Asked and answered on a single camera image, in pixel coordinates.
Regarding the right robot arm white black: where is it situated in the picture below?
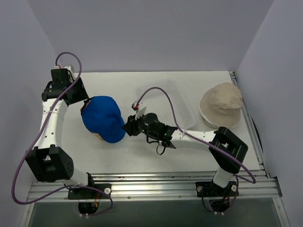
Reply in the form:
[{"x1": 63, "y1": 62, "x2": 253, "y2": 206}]
[{"x1": 122, "y1": 113, "x2": 248, "y2": 195}]

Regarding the pink baseball cap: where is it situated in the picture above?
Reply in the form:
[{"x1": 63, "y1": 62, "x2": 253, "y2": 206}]
[{"x1": 80, "y1": 98, "x2": 91, "y2": 113}]

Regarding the wooden mushroom hat stand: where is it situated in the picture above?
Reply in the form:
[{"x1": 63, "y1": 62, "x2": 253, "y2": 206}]
[{"x1": 93, "y1": 133, "x2": 104, "y2": 141}]

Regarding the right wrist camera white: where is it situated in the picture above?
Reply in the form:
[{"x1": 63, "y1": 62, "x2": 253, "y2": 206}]
[{"x1": 131, "y1": 100, "x2": 147, "y2": 120}]

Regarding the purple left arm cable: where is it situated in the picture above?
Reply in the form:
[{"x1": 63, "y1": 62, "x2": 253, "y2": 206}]
[{"x1": 11, "y1": 52, "x2": 114, "y2": 216}]

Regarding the aluminium frame rail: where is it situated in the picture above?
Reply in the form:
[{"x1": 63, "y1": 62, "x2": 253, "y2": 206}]
[{"x1": 26, "y1": 70, "x2": 284, "y2": 204}]

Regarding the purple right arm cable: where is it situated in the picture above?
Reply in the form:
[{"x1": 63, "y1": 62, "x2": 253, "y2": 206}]
[{"x1": 136, "y1": 87, "x2": 257, "y2": 211}]

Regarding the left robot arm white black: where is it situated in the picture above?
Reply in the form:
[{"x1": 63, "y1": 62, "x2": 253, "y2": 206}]
[{"x1": 26, "y1": 66, "x2": 96, "y2": 198}]

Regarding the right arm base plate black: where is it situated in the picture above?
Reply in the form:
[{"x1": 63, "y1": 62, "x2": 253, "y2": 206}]
[{"x1": 196, "y1": 181, "x2": 239, "y2": 198}]

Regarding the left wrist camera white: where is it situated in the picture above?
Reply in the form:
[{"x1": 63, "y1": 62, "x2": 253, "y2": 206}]
[{"x1": 54, "y1": 65, "x2": 75, "y2": 78}]

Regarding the white bucket hat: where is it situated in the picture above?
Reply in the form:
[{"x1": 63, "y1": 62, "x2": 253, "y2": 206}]
[{"x1": 199, "y1": 106, "x2": 241, "y2": 128}]

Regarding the white plastic basket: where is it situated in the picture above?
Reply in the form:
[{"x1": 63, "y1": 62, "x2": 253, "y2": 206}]
[{"x1": 134, "y1": 79, "x2": 196, "y2": 130}]

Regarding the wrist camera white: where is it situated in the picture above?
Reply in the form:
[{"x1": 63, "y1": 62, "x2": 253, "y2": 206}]
[
  {"x1": 54, "y1": 65, "x2": 75, "y2": 78},
  {"x1": 131, "y1": 100, "x2": 147, "y2": 120}
]

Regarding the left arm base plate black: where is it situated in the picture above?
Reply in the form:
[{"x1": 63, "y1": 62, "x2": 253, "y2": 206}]
[{"x1": 67, "y1": 183, "x2": 112, "y2": 200}]

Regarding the blue baseball cap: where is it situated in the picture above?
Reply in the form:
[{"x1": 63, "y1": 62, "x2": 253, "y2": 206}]
[{"x1": 81, "y1": 96, "x2": 125, "y2": 143}]

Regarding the beige bucket hat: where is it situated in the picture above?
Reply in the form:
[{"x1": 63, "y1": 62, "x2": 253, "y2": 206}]
[{"x1": 199, "y1": 82, "x2": 243, "y2": 129}]

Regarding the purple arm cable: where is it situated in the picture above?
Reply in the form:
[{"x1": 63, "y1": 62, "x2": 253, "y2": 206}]
[
  {"x1": 136, "y1": 87, "x2": 257, "y2": 211},
  {"x1": 11, "y1": 52, "x2": 114, "y2": 216}
]

